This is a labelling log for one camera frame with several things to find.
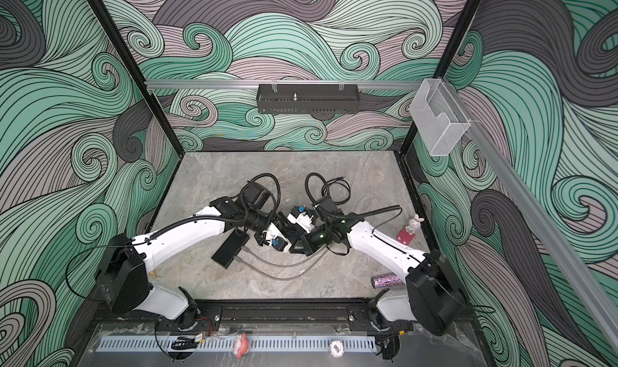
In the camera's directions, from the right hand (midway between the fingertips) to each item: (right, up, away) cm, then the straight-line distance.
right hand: (292, 250), depth 76 cm
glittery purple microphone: (+31, -11, +2) cm, 33 cm away
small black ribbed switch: (-23, -2, +10) cm, 26 cm away
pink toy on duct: (-14, -22, -11) cm, 28 cm away
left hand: (-1, +6, +2) cm, 7 cm away
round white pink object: (+12, -22, -12) cm, 28 cm away
